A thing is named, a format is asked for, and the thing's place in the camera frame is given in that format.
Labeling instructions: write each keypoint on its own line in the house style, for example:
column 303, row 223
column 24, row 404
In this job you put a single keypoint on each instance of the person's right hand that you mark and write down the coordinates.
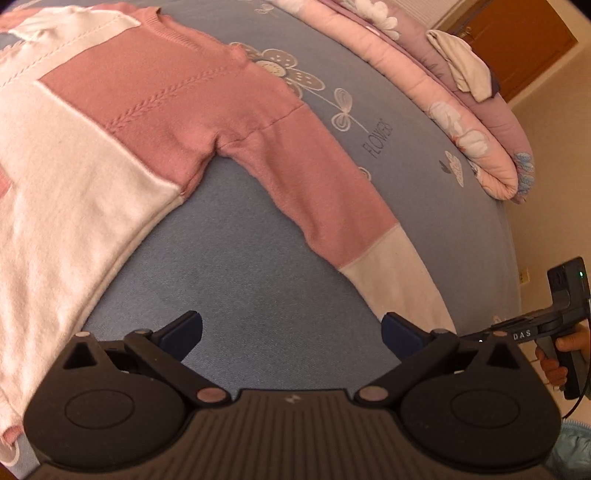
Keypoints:
column 551, row 374

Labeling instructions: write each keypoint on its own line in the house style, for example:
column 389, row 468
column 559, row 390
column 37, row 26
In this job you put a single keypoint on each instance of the pink and white knit sweater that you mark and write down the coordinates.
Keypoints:
column 138, row 115

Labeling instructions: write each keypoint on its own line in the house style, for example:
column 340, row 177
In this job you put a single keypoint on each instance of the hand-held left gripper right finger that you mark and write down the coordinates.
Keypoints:
column 399, row 334

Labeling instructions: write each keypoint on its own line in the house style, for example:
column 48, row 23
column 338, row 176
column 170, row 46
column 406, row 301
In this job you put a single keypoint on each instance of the blue floral bed sheet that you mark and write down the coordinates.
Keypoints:
column 258, row 258

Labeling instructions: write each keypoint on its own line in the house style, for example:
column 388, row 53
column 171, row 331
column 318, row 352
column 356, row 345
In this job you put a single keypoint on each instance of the cream folded garment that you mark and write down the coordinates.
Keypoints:
column 466, row 64

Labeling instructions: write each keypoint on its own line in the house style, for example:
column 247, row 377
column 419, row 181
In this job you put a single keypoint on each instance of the pink floral folded quilt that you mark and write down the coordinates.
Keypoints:
column 461, row 115

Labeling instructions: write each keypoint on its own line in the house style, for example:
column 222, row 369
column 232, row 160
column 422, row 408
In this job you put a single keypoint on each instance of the person's right forearm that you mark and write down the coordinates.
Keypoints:
column 575, row 452

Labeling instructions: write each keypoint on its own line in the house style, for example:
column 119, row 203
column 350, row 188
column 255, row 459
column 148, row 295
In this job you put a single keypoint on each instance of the brown wooden door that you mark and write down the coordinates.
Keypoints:
column 521, row 41

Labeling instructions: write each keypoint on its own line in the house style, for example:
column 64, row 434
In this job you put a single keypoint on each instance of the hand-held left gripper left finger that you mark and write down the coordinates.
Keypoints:
column 184, row 332

